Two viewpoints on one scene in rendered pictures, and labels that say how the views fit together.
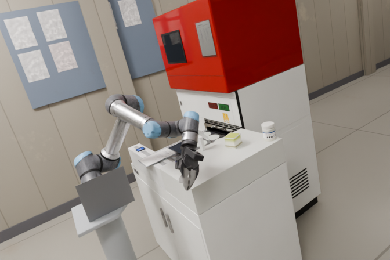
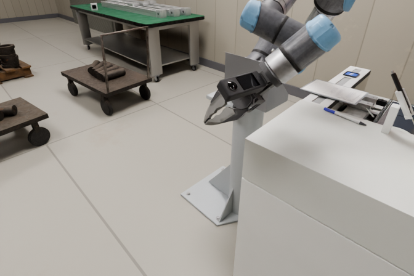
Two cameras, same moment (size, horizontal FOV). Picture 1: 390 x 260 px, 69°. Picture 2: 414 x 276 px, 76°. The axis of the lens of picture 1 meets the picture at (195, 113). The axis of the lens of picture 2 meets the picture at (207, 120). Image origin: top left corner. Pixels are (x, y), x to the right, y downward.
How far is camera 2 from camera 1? 1.02 m
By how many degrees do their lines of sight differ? 67
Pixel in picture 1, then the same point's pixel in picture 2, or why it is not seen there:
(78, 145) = (376, 50)
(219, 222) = (265, 217)
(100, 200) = not seen: hidden behind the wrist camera
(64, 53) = not seen: outside the picture
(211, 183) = (278, 162)
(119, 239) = (241, 134)
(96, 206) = not seen: hidden behind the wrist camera
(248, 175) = (362, 229)
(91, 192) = (234, 69)
